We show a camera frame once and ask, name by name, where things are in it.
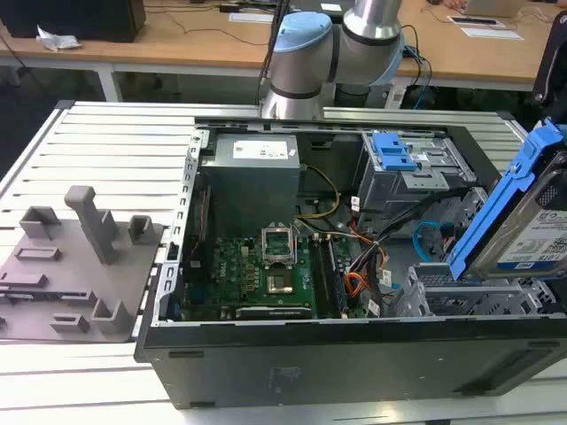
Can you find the hard disk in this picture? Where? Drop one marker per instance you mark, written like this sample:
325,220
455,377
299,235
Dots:
518,212

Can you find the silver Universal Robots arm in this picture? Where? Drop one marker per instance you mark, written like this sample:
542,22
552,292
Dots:
305,57

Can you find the silver disk bay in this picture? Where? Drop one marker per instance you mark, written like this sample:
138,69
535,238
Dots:
465,296

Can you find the black RAM slot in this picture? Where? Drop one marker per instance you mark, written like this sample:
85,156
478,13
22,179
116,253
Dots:
330,283

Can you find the black expansion slot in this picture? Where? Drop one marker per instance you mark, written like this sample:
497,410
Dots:
272,312

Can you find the white paper sheet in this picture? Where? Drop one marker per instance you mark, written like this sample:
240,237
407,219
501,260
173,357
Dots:
491,33
250,17

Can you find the silver drive cage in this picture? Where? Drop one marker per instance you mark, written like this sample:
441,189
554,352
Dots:
412,181

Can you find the blue drive caddy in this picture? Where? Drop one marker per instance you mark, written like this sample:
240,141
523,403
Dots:
392,152

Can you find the grey power supply unit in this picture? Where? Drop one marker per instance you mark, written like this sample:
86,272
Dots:
252,177

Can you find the wooden desk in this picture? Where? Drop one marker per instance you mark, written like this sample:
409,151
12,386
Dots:
212,44

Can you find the CPU socket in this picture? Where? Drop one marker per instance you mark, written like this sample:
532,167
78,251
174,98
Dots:
281,284

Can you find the black open PC case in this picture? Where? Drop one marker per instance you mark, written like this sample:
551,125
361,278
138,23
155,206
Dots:
336,354

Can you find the green motherboard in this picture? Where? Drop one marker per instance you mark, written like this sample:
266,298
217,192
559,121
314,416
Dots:
248,270

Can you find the black box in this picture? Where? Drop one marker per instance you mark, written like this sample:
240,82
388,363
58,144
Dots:
71,20

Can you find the crumpled white paper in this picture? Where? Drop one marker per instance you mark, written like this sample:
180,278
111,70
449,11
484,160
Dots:
55,40

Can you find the grey parts rack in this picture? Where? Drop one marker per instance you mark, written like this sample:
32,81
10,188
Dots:
75,274

